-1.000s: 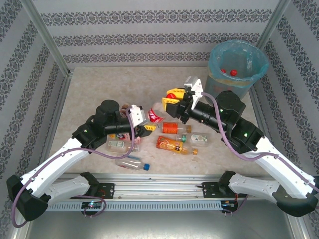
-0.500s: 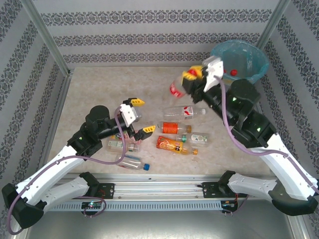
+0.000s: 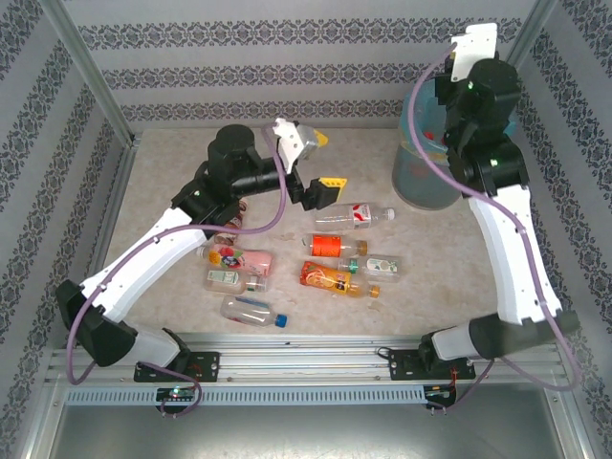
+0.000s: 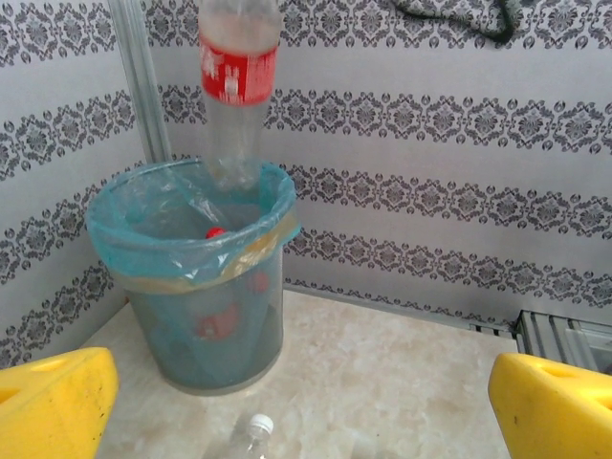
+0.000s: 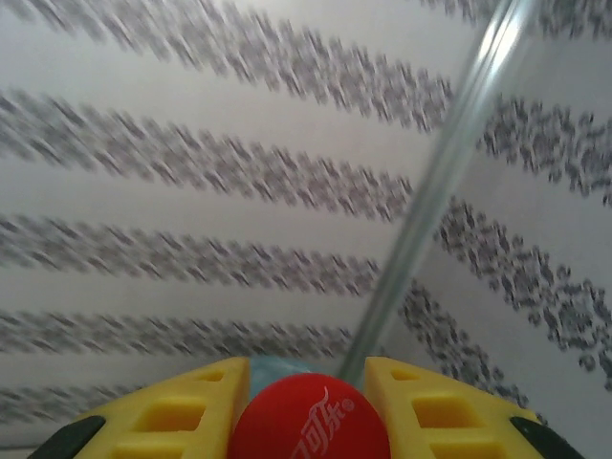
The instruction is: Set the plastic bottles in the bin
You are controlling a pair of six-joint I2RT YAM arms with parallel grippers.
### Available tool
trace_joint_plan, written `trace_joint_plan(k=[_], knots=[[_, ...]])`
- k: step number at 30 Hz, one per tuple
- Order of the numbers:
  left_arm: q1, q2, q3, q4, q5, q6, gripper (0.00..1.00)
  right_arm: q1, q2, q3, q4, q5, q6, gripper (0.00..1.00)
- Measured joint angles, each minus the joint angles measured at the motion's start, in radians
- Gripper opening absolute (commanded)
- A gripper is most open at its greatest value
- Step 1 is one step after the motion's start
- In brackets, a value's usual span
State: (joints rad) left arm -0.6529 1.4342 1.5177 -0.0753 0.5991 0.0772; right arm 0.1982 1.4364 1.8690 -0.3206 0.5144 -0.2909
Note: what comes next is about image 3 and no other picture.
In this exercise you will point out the clear bottle red white label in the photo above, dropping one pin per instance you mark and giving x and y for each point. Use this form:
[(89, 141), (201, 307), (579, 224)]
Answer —
[(358, 215)]

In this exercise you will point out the orange label bottle brown cap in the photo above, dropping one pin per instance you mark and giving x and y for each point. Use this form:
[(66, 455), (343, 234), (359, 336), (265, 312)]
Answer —
[(327, 245)]

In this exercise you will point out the red label bottle red cap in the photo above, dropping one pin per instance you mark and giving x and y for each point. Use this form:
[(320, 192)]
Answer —
[(430, 135)]

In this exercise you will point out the orange juice bottle fruit print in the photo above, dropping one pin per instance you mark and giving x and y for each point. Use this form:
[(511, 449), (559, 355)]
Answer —
[(325, 277)]

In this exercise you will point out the clear bottle green label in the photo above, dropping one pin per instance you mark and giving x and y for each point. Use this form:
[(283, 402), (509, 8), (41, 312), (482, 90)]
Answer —
[(378, 265)]

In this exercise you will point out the pink drink bottle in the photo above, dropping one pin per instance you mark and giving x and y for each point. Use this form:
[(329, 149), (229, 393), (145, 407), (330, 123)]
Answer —
[(248, 260)]

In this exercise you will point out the green white label bottle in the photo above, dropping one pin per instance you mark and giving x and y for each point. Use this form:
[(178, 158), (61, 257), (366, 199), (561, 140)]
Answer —
[(225, 279)]

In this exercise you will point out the clear bottle blue cap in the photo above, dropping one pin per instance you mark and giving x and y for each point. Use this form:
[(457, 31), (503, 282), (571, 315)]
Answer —
[(248, 311)]

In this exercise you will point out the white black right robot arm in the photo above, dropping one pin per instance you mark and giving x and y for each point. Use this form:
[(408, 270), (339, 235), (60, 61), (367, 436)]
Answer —
[(507, 248)]

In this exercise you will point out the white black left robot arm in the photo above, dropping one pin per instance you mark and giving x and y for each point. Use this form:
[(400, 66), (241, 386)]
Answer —
[(143, 268)]

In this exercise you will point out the light blue bin liner bag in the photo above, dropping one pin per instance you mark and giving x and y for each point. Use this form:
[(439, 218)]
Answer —
[(423, 110)]

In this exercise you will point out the grey translucent round bin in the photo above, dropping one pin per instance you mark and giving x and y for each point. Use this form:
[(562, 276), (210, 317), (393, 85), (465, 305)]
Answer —
[(421, 191)]

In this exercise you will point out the small circuit board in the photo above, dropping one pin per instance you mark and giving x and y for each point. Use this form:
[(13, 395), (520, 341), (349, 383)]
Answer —
[(177, 393), (437, 391)]

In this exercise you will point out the metal shelf sheet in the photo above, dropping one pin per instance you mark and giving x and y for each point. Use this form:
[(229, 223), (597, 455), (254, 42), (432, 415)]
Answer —
[(306, 435)]

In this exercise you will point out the aluminium frame post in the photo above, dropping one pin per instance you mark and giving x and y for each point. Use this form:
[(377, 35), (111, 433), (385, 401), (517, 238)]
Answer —
[(531, 33), (86, 67)]

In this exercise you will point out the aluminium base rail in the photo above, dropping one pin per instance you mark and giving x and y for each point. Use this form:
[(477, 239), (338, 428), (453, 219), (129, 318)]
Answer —
[(306, 358)]

